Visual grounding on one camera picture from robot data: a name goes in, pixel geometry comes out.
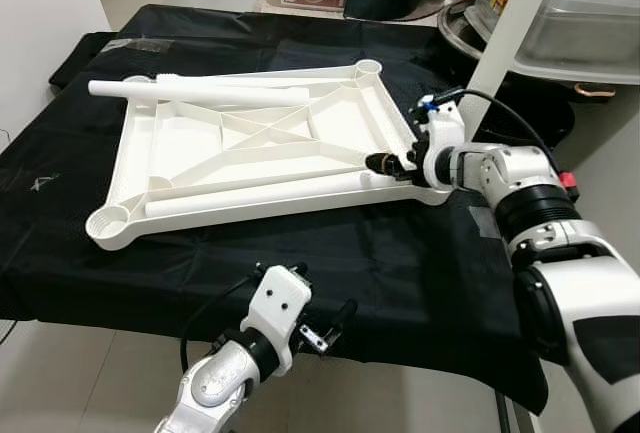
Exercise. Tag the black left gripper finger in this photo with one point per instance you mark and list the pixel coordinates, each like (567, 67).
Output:
(300, 270)
(344, 319)

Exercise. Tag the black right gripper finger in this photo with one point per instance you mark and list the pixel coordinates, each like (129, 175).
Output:
(382, 164)

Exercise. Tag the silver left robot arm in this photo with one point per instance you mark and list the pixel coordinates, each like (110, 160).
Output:
(215, 388)

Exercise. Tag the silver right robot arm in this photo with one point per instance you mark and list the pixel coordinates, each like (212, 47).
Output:
(520, 173)

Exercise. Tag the black tablecloth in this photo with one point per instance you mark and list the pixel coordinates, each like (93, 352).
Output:
(300, 273)

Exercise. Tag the black wok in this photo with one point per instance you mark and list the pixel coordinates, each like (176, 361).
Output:
(540, 103)

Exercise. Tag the white plastic table top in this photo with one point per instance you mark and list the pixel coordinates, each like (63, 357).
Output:
(175, 148)

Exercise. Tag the white shelf board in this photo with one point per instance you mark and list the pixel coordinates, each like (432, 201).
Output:
(605, 79)

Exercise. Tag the clear plastic storage box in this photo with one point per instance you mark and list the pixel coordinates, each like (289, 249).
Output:
(590, 33)

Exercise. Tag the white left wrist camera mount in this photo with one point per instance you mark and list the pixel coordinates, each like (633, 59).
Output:
(278, 303)

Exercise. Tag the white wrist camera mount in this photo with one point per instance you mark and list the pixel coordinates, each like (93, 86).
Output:
(447, 133)
(278, 303)

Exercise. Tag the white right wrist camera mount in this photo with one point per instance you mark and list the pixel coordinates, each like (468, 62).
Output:
(447, 133)

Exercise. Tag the metal folding table frame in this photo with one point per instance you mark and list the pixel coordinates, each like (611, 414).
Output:
(503, 418)

